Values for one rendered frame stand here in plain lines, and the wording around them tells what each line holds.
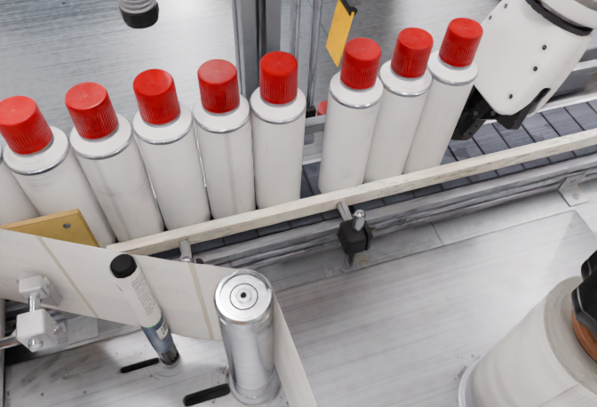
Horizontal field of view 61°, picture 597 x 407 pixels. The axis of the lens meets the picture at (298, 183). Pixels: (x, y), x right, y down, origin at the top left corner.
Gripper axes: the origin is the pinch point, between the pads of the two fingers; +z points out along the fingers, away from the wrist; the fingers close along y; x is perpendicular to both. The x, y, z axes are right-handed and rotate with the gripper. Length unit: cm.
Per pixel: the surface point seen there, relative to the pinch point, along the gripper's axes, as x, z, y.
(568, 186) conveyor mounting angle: 18.9, 4.6, 5.8
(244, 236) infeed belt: -23.7, 15.4, 3.9
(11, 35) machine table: -47, 29, -47
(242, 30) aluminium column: -24.6, 0.0, -12.3
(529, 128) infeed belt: 14.3, 1.6, -1.7
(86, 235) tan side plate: -40.0, 14.2, 3.5
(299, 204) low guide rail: -19.0, 10.0, 3.7
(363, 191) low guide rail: -12.1, 7.4, 4.0
